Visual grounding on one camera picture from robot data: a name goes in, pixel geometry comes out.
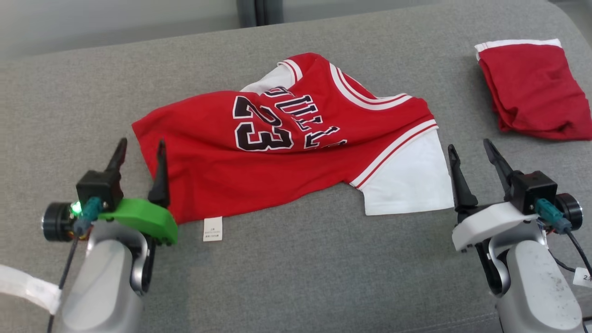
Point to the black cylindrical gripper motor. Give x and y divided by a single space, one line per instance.
55 222
573 208

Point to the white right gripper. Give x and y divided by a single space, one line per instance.
490 222

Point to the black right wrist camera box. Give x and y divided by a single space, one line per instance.
534 189

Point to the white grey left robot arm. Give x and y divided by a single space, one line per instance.
101 277

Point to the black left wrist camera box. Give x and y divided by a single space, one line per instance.
99 187

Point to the black cylindrical left gripper motor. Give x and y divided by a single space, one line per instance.
55 222

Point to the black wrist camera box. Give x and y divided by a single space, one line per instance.
99 187
534 189

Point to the red shorts white waistband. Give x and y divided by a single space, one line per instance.
532 88

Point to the grey partition post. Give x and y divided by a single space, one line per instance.
259 11

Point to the black cylindrical right gripper motor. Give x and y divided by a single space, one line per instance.
573 208

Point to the red Bulls basketball jersey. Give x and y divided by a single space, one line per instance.
208 152

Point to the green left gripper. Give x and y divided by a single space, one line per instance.
143 215

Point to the white tape strip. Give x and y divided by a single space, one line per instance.
27 286

